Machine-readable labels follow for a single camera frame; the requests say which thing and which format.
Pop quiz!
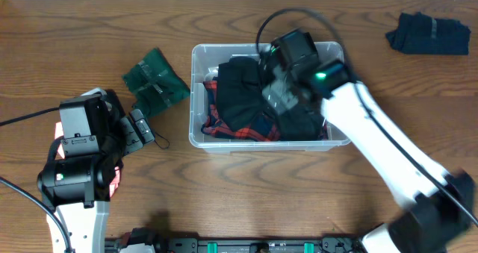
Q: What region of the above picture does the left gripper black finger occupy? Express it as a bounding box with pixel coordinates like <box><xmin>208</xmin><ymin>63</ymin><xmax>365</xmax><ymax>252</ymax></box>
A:
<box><xmin>129</xmin><ymin>109</ymin><xmax>155</xmax><ymax>144</ymax></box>
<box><xmin>119</xmin><ymin>116</ymin><xmax>143</xmax><ymax>155</ymax></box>

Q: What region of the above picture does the dark green garment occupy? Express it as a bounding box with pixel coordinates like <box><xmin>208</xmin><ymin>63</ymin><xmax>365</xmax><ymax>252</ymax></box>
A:
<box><xmin>122</xmin><ymin>48</ymin><xmax>190</xmax><ymax>118</ymax></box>

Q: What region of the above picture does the black garment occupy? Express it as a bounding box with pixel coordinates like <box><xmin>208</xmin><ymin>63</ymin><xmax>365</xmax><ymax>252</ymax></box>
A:
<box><xmin>216</xmin><ymin>57</ymin><xmax>327</xmax><ymax>141</ymax></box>

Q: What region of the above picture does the red plaid flannel shirt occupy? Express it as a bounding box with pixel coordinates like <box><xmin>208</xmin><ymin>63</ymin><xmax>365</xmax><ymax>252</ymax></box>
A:
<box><xmin>200</xmin><ymin>79</ymin><xmax>329</xmax><ymax>143</ymax></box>

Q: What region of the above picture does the dark navy garment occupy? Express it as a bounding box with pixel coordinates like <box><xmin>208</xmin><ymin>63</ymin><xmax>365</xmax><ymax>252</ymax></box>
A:
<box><xmin>385</xmin><ymin>12</ymin><xmax>471</xmax><ymax>55</ymax></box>

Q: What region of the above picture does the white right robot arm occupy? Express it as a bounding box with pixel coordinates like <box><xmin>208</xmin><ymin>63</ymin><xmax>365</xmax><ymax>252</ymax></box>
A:
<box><xmin>259</xmin><ymin>30</ymin><xmax>477</xmax><ymax>252</ymax></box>

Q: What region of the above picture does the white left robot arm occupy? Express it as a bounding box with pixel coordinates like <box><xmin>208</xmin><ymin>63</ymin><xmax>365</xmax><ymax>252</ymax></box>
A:
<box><xmin>37</xmin><ymin>88</ymin><xmax>155</xmax><ymax>252</ymax></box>

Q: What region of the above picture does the clear plastic storage container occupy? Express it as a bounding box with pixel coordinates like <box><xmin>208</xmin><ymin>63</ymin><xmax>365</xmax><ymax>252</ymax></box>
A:
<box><xmin>189</xmin><ymin>43</ymin><xmax>350</xmax><ymax>153</ymax></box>

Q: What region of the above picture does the pink folded garment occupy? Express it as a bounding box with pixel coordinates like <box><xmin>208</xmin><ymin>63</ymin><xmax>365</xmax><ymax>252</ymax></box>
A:
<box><xmin>55</xmin><ymin>122</ymin><xmax>121</xmax><ymax>197</ymax></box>

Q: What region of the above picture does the black mounting rail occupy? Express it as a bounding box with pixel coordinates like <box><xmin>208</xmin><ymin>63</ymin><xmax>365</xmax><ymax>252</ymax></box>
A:
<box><xmin>105</xmin><ymin>228</ymin><xmax>365</xmax><ymax>253</ymax></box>

